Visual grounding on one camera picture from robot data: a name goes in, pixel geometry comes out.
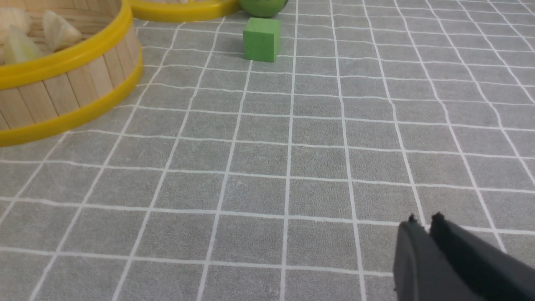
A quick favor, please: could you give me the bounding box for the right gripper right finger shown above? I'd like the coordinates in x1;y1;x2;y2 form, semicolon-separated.
430;213;535;301

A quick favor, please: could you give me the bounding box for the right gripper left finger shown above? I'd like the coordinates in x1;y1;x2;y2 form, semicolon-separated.
393;214;483;301

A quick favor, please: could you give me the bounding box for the white dumpling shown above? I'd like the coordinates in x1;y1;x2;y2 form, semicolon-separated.
0;7;33;45
3;25;44;65
42;10;83;52

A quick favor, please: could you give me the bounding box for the woven bamboo steamer lid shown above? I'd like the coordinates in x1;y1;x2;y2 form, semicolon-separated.
128;0;240;23

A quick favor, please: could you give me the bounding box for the bamboo steamer tray yellow rim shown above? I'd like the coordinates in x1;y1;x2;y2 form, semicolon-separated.
0;0;143;147

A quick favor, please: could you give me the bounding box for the grey checkered tablecloth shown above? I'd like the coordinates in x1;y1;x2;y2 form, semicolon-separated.
1;0;534;301

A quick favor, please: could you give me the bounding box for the green cube block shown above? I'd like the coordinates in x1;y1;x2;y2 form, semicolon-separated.
243;17;281;63

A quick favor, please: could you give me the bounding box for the green toy watermelon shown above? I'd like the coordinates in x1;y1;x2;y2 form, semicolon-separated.
238;0;288;18

